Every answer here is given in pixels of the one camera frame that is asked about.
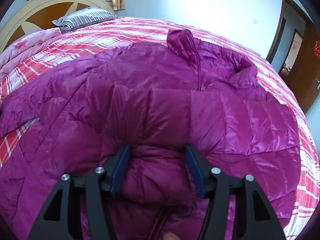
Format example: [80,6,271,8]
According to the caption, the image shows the magenta quilted down jacket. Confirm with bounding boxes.
[1,29,300,239]

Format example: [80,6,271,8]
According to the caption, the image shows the person's left hand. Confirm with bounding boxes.
[162,232,180,240]

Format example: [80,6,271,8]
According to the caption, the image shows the brown wooden door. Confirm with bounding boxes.
[286,23,319,113]

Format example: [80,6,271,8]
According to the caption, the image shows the pink floral folded quilt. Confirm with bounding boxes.
[1,28,62,80]

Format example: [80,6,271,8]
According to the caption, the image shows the red double happiness decoration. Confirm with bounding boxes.
[313,41,320,59]

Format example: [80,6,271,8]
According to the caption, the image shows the red plaid bed sheet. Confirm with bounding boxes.
[1,17,319,239]

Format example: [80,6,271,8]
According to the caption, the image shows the striped pillow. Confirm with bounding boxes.
[52,7,117,31]

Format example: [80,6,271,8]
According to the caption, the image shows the cream and wood headboard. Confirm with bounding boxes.
[1,0,114,51]

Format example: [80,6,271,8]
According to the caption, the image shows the silver door handle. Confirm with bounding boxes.
[316,79,320,89]

